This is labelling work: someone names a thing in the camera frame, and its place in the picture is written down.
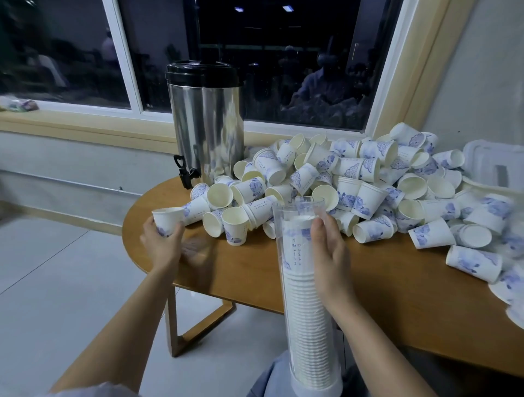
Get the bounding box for person's left hand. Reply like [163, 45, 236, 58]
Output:
[141, 216, 188, 275]

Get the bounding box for person's right hand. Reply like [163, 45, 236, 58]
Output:
[309, 211, 357, 316]

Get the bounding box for single blue-printed paper cup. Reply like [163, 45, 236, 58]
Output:
[151, 206, 188, 239]

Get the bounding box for clear plastic cup dispenser tube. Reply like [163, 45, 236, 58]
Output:
[272, 196, 344, 397]

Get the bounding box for nested stack of paper cups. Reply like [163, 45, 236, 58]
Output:
[279, 216, 337, 390]

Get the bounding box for pile of paper cups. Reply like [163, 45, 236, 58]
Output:
[184, 122, 524, 330]

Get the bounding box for person's left forearm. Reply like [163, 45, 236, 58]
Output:
[51, 266, 178, 394]

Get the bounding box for person's right forearm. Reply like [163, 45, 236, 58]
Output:
[326, 298, 439, 397]

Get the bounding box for person's blue jeans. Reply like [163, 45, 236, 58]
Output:
[246, 347, 363, 397]

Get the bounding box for person's grey shirt sleeve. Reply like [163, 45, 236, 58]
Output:
[33, 382, 142, 397]

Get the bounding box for stainless steel water dispenser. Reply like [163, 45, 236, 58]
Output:
[164, 61, 246, 190]

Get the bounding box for white plastic lid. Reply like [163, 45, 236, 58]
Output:
[462, 139, 524, 194]

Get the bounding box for white framed window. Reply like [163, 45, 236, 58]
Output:
[0, 0, 478, 150]

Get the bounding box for wooden table leg frame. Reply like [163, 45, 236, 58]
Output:
[164, 286, 239, 358]

